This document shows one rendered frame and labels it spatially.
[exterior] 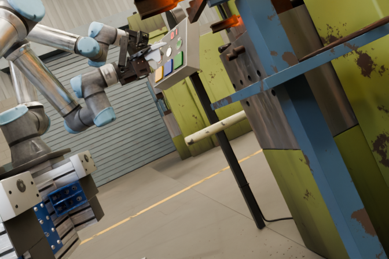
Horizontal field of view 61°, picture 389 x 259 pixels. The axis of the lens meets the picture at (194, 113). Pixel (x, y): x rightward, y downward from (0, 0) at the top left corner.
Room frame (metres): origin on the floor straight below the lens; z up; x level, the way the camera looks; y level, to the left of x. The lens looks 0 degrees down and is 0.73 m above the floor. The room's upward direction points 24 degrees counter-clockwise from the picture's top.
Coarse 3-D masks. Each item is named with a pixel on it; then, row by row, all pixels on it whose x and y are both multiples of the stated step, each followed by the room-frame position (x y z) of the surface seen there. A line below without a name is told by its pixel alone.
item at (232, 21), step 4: (232, 16) 1.28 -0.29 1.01; (236, 16) 1.29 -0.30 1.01; (224, 20) 1.28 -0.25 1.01; (228, 20) 1.29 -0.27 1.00; (232, 20) 1.29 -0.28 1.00; (236, 20) 1.28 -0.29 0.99; (212, 24) 1.26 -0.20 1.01; (216, 24) 1.27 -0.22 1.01; (220, 24) 1.28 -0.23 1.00; (224, 24) 1.28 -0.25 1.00; (228, 24) 1.28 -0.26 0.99; (232, 24) 1.28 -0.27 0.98; (236, 24) 1.30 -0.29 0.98; (212, 28) 1.27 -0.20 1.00; (216, 28) 1.28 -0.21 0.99; (220, 28) 1.27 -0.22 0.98; (224, 28) 1.29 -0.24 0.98; (212, 32) 1.29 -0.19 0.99
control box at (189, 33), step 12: (180, 24) 1.75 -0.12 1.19; (192, 24) 1.71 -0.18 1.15; (168, 36) 1.84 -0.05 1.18; (180, 36) 1.72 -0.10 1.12; (192, 36) 1.69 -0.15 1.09; (168, 48) 1.81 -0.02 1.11; (180, 48) 1.70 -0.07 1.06; (192, 48) 1.67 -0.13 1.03; (168, 60) 1.79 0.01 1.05; (192, 60) 1.65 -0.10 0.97; (180, 72) 1.70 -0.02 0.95; (192, 72) 1.70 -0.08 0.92; (156, 84) 1.86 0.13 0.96; (168, 84) 1.84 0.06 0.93
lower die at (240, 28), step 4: (240, 16) 1.25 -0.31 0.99; (240, 20) 1.26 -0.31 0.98; (240, 24) 1.27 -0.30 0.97; (232, 28) 1.35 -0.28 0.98; (236, 28) 1.32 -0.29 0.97; (240, 28) 1.29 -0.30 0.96; (244, 28) 1.26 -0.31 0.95; (232, 32) 1.37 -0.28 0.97; (236, 32) 1.33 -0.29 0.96; (240, 32) 1.30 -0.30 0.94; (228, 36) 1.42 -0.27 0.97; (232, 36) 1.38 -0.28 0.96; (232, 40) 1.40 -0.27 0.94
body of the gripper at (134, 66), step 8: (112, 64) 1.15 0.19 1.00; (128, 64) 1.17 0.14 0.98; (136, 64) 1.16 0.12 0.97; (144, 64) 1.17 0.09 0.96; (120, 72) 1.17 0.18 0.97; (128, 72) 1.18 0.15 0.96; (136, 72) 1.16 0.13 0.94; (144, 72) 1.18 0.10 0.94; (120, 80) 1.16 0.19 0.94; (128, 80) 1.18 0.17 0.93
